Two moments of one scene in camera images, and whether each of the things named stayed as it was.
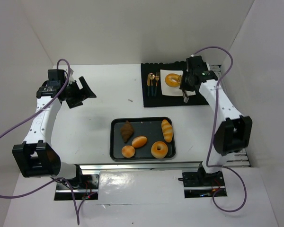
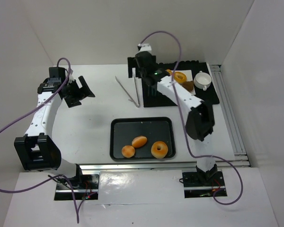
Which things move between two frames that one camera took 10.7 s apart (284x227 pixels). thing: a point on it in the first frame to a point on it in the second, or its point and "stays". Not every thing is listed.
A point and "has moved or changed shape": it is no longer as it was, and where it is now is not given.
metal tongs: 186,98 has moved or changed shape
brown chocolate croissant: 127,131 has moved or changed shape
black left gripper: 76,93 stays
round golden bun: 128,151 stays
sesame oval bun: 139,141 stays
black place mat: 151,82 stays
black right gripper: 184,88 to 132,67
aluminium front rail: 182,167 stays
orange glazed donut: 173,80 has moved or changed shape
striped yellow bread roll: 167,130 to 170,72
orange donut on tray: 159,149 stays
